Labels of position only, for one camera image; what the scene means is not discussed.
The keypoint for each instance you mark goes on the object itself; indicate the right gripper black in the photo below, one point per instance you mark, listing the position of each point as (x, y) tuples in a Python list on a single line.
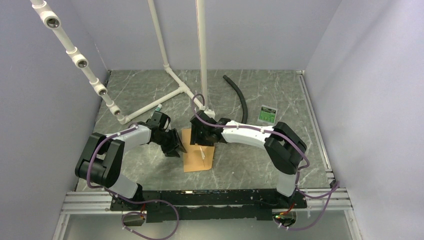
[(195, 138)]

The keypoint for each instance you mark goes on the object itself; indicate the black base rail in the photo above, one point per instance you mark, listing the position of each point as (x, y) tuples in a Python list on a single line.
[(260, 204)]

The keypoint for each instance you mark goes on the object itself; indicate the green white glue stick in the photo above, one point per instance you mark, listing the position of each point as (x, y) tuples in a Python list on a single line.
[(159, 108)]

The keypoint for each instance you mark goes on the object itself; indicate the black foam tube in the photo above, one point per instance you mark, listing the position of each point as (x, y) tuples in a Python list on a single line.
[(241, 97)]

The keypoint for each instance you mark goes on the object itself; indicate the pink letter paper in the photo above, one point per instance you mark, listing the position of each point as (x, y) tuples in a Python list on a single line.
[(202, 155)]

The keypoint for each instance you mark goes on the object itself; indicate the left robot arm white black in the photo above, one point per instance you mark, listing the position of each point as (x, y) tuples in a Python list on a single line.
[(101, 159)]

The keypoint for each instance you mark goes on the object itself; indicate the brown paper envelope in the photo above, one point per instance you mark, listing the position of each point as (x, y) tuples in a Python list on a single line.
[(192, 160)]

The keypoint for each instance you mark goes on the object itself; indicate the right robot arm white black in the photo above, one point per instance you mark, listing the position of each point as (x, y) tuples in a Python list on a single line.
[(284, 147)]

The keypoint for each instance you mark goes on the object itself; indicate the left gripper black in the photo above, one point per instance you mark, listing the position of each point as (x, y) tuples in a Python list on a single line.
[(176, 143)]

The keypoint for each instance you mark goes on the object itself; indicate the green white small box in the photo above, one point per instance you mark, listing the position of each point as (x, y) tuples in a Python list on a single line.
[(267, 114)]

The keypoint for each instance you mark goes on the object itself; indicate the aluminium frame rail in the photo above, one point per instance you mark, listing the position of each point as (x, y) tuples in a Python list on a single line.
[(316, 129)]

